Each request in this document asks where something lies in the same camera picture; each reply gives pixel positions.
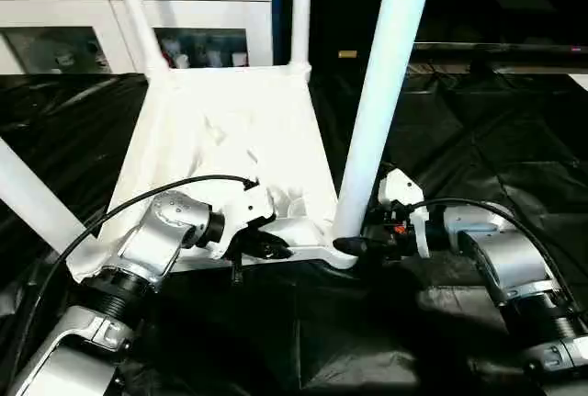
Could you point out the white plastic table top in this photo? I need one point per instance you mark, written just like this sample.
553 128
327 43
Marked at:
230 130

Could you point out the white plastic table leg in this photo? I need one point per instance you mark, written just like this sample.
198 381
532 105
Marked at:
140 19
37 198
386 74
300 10

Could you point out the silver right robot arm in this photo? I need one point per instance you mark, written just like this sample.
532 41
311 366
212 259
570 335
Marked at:
505 258

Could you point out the black table mat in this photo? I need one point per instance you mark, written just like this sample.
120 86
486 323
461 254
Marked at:
478 157

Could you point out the small yellow label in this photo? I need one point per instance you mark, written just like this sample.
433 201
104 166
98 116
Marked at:
347 53

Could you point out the white flat sheet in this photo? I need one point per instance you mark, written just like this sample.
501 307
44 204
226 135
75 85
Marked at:
582 80

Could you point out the black low cabinet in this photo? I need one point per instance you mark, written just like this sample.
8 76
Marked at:
496 1

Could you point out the white glass-door cabinet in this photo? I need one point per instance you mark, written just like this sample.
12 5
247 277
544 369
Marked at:
119 10

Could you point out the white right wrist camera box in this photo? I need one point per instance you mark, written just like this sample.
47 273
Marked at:
400 189

